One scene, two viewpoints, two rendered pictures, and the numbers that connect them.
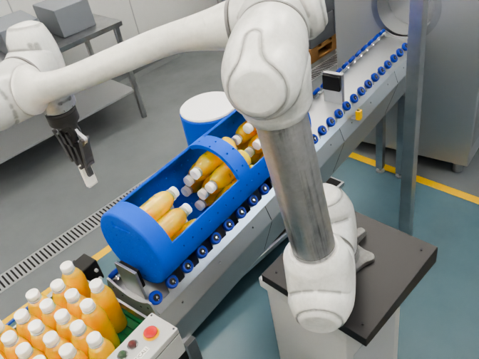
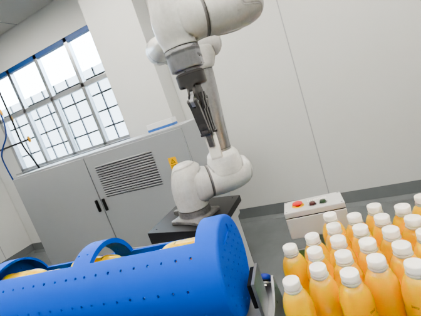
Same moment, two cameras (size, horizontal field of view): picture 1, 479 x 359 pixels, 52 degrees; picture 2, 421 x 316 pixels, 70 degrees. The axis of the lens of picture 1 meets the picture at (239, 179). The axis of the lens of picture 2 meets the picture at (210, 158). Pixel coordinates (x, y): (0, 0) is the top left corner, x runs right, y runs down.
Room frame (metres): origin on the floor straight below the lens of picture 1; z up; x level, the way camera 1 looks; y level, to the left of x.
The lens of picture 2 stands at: (1.49, 1.10, 1.54)
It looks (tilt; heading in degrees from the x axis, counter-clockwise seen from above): 10 degrees down; 243
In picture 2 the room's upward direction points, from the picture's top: 19 degrees counter-clockwise
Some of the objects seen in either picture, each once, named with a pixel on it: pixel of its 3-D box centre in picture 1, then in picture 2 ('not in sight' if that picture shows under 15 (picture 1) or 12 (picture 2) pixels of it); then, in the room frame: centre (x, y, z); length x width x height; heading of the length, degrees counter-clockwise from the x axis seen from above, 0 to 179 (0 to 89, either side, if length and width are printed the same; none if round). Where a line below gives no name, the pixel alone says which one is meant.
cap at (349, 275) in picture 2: (33, 295); (349, 276); (1.04, 0.67, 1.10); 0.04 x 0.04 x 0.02
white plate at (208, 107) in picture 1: (208, 106); not in sight; (2.11, 0.08, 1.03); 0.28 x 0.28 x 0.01
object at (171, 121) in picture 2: not in sight; (162, 125); (0.55, -1.43, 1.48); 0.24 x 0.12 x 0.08; 136
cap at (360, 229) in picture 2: (50, 338); (360, 230); (0.87, 0.58, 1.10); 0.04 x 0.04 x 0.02
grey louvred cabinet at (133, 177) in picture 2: not in sight; (126, 214); (1.03, -2.07, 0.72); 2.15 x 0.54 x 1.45; 128
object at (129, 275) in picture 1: (132, 278); (257, 292); (1.13, 0.40, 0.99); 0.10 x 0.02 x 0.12; 46
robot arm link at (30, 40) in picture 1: (33, 58); (175, 15); (1.10, 0.40, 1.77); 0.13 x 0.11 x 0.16; 162
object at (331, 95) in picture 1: (333, 87); not in sight; (2.09, -0.52, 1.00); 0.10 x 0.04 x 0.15; 46
